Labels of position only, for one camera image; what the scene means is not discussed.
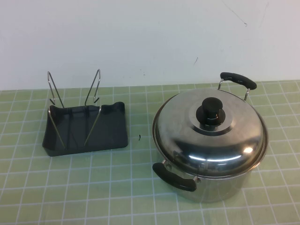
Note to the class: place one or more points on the stainless steel pot lid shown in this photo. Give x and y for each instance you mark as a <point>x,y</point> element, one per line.
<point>211,145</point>

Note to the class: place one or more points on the green checked tablecloth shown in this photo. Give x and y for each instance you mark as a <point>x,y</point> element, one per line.
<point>93,187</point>

